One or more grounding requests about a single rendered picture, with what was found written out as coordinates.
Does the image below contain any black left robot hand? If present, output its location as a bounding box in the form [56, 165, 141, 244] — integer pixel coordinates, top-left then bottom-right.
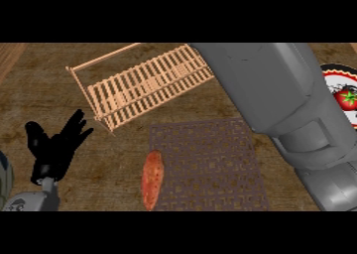
[23, 108, 94, 186]

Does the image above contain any tan wooden tiered shelf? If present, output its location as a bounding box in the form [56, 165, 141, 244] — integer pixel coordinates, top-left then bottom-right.
[64, 43, 217, 137]

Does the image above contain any grey-brown patterned placemat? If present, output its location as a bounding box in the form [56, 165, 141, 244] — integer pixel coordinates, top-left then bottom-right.
[147, 118, 271, 212]

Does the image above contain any pale rounded object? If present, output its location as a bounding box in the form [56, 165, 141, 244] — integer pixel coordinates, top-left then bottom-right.
[0, 142, 16, 212]

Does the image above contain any can with tomato label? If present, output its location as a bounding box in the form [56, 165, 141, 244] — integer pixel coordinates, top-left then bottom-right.
[318, 63, 357, 140]

